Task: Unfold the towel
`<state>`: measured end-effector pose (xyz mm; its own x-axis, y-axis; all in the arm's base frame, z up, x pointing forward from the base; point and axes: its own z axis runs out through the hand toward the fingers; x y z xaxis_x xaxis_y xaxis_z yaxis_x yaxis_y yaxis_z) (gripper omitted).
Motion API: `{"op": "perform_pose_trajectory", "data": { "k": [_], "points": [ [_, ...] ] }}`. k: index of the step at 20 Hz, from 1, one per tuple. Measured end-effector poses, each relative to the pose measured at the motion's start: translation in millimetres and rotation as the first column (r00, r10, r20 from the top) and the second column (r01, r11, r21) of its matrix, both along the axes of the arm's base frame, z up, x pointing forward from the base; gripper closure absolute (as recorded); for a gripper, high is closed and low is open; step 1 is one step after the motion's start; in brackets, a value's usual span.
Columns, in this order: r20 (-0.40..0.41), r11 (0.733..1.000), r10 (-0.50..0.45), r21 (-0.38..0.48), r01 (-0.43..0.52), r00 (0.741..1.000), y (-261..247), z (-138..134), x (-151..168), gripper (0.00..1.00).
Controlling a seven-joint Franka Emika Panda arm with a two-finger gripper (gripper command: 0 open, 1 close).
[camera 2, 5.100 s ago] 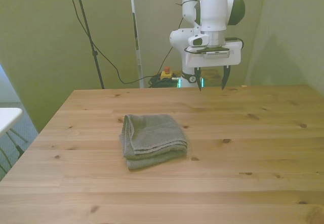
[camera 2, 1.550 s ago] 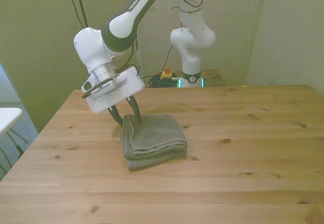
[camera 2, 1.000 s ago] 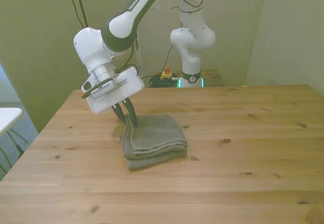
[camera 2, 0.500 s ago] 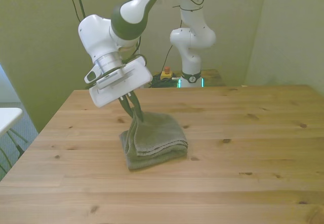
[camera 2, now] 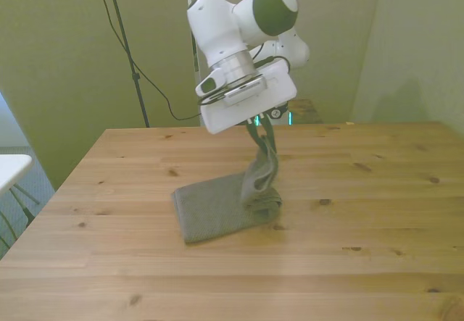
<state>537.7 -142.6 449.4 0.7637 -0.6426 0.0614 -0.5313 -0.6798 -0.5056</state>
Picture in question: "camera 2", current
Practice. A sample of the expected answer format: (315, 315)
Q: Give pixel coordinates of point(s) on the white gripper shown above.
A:
(250, 109)

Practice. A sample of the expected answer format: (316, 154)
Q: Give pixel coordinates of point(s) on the grey towel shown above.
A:
(214, 208)

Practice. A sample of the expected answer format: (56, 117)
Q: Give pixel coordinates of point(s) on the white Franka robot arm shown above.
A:
(224, 24)

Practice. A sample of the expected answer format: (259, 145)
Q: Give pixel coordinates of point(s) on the black tripod stand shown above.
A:
(125, 42)

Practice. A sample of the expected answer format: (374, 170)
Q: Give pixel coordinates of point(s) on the white folding table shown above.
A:
(12, 167)

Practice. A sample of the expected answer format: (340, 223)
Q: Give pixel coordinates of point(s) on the silver wrist camera bar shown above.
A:
(244, 91)

